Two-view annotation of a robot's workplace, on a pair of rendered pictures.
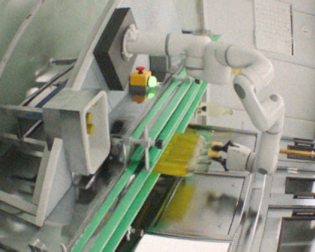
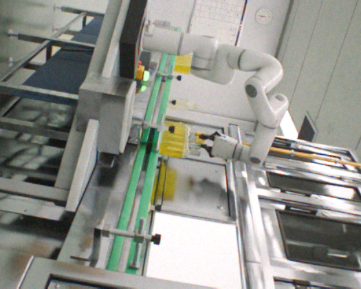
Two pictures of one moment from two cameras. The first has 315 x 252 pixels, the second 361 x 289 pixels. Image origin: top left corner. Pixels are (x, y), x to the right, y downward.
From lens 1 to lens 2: 0.53 m
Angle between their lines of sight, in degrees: 18
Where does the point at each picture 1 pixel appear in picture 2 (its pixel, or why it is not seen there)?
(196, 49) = (206, 51)
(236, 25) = (170, 9)
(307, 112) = (244, 111)
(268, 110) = (275, 108)
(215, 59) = (226, 62)
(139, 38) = (156, 34)
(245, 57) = (258, 61)
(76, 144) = (115, 125)
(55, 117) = (95, 100)
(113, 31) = (136, 23)
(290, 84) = not seen: hidden behind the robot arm
